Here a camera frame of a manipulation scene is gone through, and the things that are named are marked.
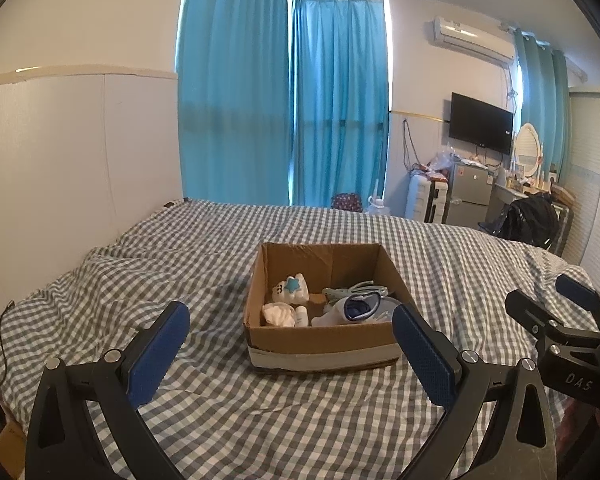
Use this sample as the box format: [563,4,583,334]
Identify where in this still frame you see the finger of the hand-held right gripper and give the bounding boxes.
[504,289,600,357]
[555,273,600,334]

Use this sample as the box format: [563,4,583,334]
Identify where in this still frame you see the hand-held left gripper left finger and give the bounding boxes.
[24,301,192,480]

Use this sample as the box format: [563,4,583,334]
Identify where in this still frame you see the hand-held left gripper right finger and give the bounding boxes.
[391,303,562,480]

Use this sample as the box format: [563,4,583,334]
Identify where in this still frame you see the grey clothes hangers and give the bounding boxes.
[322,280,390,298]

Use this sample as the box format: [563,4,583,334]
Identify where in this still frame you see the brown cardboard box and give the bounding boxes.
[242,242,416,375]

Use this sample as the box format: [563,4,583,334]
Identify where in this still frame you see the white cloth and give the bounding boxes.
[261,304,297,328]

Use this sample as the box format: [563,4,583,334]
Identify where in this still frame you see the white plush sock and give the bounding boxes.
[271,272,309,307]

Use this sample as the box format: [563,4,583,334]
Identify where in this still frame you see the brown patterned suitcase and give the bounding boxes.
[555,207,576,256]

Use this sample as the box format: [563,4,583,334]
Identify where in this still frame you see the black backpack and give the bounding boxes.
[500,195,561,250]

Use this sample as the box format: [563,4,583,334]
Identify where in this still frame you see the white louvered wardrobe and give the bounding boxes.
[562,85,600,293]

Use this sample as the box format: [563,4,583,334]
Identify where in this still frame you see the grey checked blanket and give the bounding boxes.
[0,199,600,480]

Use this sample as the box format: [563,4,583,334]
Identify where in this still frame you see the grey mini fridge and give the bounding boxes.
[445,160,496,227]

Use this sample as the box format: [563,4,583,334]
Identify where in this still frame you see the white oval mirror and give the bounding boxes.
[512,123,542,179]

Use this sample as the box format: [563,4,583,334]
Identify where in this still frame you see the white suitcase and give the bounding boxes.
[406,176,451,223]

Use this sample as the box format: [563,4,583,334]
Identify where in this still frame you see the dark patterned bag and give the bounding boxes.
[331,192,365,212]

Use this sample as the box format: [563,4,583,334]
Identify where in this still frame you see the brown cardboard carton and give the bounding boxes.
[0,420,28,480]

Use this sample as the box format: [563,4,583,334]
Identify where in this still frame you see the clear plastic bag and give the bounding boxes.
[430,142,463,173]

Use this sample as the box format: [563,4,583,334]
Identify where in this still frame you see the narrow blue curtain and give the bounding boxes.
[512,30,571,171]

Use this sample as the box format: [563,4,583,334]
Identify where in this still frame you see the blue window curtain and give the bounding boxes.
[290,0,392,210]

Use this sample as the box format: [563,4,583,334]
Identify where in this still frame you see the white air conditioner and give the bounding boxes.
[432,16,516,66]

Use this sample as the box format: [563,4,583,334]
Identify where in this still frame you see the wide blue curtain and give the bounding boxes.
[176,0,293,207]

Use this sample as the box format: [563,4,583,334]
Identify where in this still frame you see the black wall television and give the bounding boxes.
[449,92,515,156]

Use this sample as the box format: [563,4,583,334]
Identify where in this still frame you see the hanging wall cable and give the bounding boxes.
[402,119,418,171]

